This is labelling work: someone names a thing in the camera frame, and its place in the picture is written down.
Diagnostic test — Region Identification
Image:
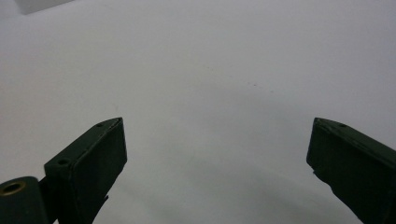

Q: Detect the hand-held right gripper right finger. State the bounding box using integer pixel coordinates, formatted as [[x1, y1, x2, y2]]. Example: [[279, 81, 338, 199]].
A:
[[305, 117, 396, 224]]

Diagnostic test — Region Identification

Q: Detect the white box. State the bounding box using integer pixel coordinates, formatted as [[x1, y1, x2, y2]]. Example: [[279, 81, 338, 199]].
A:
[[13, 0, 74, 16]]

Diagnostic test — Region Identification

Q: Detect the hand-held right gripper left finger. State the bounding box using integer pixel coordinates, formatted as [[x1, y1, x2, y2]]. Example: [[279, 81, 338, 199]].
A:
[[43, 117, 128, 224]]

